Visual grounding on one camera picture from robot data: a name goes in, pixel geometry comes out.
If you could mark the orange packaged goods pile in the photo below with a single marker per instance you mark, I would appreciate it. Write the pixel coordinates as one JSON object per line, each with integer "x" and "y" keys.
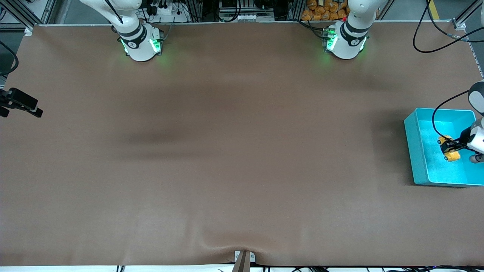
{"x": 321, "y": 11}

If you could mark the white power strip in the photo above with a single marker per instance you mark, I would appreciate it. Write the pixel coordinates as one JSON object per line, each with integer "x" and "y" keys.
{"x": 166, "y": 11}

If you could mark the aluminium frame profile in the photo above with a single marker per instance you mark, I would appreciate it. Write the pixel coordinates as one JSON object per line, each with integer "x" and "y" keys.
{"x": 460, "y": 24}
{"x": 48, "y": 11}

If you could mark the cyan plastic storage box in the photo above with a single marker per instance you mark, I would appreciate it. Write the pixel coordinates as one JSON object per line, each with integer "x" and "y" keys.
{"x": 427, "y": 166}

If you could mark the yellow beetle toy car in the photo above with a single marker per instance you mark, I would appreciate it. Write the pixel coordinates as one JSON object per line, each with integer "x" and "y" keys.
{"x": 452, "y": 156}

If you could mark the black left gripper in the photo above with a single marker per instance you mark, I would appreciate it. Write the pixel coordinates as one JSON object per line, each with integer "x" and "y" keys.
{"x": 459, "y": 144}

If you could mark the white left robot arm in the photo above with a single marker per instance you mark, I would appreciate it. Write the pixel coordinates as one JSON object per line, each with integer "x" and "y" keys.
{"x": 349, "y": 45}

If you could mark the metal table edge clamp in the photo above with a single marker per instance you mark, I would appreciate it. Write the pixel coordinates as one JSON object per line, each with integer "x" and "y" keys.
{"x": 244, "y": 262}

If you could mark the brown table mat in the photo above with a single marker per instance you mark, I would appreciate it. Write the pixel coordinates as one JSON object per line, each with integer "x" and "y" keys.
{"x": 242, "y": 151}

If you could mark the grey control unit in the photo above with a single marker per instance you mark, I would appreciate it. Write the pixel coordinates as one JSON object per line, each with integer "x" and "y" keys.
{"x": 245, "y": 17}

